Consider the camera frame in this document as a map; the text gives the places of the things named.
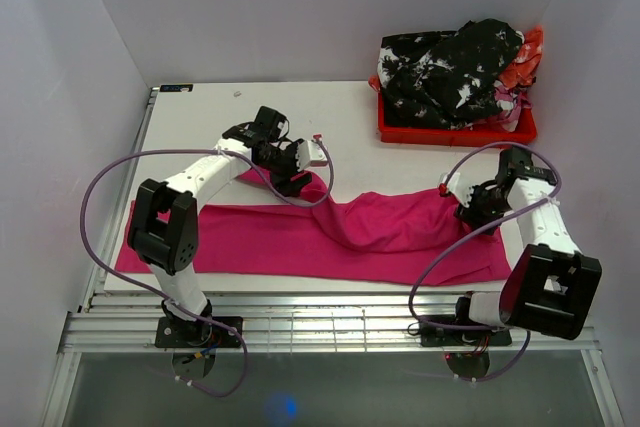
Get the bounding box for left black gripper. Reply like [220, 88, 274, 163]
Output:
[258, 139, 312, 199]

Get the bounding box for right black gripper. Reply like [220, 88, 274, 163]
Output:
[452, 182, 511, 236]

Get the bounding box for pink trousers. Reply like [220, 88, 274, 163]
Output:
[113, 166, 514, 287]

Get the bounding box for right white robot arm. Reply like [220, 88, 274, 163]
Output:
[442, 146, 602, 344]

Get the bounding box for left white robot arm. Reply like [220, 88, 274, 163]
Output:
[127, 106, 328, 347]

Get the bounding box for red plastic bin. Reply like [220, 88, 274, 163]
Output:
[377, 94, 538, 147]

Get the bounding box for pink white patterned garment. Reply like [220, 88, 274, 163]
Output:
[473, 81, 532, 133]

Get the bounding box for black white patterned garment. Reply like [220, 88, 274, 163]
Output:
[377, 19, 524, 130]

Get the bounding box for black label sticker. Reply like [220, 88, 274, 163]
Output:
[159, 84, 193, 93]

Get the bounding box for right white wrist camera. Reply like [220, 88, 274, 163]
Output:
[437, 172, 474, 207]

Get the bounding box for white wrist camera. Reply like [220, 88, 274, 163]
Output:
[295, 139, 328, 171]
[437, 172, 474, 207]

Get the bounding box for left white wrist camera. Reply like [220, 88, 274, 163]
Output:
[295, 139, 328, 171]

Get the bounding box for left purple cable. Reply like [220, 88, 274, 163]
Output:
[79, 144, 335, 397]

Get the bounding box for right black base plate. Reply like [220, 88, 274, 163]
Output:
[406, 321, 512, 348]

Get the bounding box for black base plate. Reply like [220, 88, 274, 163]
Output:
[406, 321, 512, 348]
[154, 316, 241, 349]

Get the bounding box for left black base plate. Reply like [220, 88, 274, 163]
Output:
[154, 316, 241, 349]

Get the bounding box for aluminium frame rail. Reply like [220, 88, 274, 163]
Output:
[58, 291, 599, 354]

